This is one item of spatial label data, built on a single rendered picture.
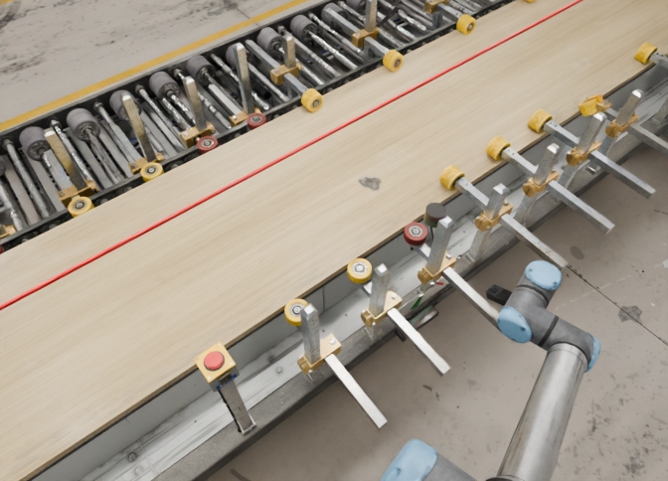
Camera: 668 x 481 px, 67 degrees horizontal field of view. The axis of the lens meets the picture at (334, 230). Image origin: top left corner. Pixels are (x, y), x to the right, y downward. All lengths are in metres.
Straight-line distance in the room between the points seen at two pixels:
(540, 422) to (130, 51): 3.92
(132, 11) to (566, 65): 3.52
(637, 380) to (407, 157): 1.56
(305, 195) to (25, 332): 0.99
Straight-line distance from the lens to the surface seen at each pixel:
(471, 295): 1.71
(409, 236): 1.74
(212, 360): 1.19
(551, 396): 1.18
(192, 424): 1.80
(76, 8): 5.11
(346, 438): 2.37
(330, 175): 1.90
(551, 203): 2.26
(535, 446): 1.07
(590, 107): 2.35
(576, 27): 2.93
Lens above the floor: 2.30
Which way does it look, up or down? 54 degrees down
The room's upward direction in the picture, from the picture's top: straight up
